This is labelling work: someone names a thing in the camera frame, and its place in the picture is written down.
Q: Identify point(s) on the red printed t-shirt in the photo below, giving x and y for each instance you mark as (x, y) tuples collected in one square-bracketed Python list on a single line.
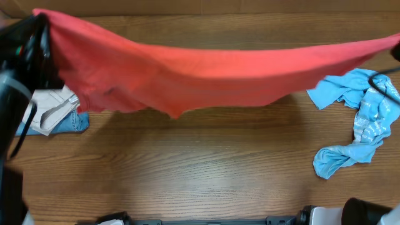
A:
[(110, 72)]

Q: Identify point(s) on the folded blue jeans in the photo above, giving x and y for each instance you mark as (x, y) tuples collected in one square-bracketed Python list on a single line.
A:
[(73, 122)]

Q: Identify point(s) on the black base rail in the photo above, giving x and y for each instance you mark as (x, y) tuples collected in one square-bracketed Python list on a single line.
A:
[(123, 218)]

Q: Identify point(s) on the light blue t-shirt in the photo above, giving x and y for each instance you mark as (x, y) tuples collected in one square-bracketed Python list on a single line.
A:
[(369, 93)]

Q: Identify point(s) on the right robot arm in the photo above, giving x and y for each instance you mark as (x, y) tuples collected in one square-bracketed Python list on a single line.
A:
[(355, 211)]

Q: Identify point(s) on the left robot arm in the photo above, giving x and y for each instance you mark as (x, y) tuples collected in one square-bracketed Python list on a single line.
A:
[(26, 65)]

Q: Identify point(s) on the beige folded trousers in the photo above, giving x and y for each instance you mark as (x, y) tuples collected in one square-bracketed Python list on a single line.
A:
[(53, 105)]

